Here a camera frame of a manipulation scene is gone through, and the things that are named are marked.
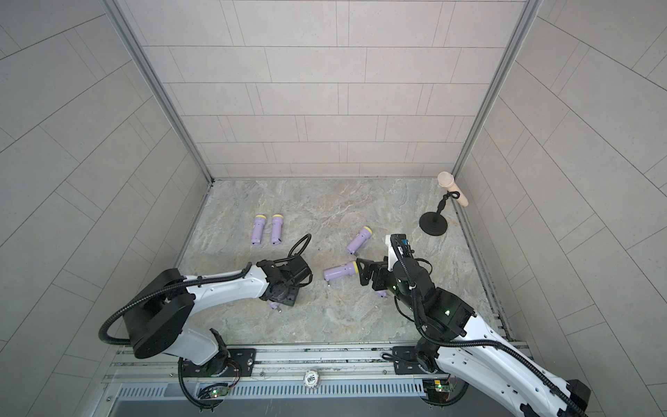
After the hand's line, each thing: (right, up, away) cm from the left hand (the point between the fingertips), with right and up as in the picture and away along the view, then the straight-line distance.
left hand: (291, 295), depth 87 cm
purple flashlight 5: (-4, 0, -7) cm, 8 cm away
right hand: (+24, +15, -16) cm, 32 cm away
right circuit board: (+43, -18, -19) cm, 50 cm away
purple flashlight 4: (+15, +8, +1) cm, 17 cm away
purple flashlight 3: (+24, +17, +8) cm, 30 cm away
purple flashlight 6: (+30, +2, -4) cm, 30 cm away
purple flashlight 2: (-8, +21, +10) cm, 25 cm away
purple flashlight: (-15, +24, +12) cm, 30 cm away
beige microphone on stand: (+50, +39, -7) cm, 63 cm away
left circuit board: (-15, -17, -21) cm, 31 cm away
